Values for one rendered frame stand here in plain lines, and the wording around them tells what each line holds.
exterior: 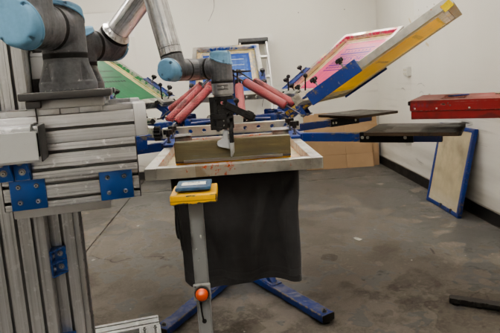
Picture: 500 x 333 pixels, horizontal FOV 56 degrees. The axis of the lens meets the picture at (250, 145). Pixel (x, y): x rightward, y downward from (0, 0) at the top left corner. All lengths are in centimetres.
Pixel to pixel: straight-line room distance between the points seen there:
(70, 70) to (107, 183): 32
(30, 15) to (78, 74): 21
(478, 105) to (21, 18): 186
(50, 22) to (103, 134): 31
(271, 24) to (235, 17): 48
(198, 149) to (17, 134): 65
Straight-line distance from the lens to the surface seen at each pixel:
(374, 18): 657
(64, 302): 172
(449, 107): 235
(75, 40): 134
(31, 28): 120
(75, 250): 165
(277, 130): 209
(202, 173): 154
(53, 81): 132
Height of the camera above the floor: 126
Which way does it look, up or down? 8 degrees down
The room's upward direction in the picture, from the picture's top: 4 degrees counter-clockwise
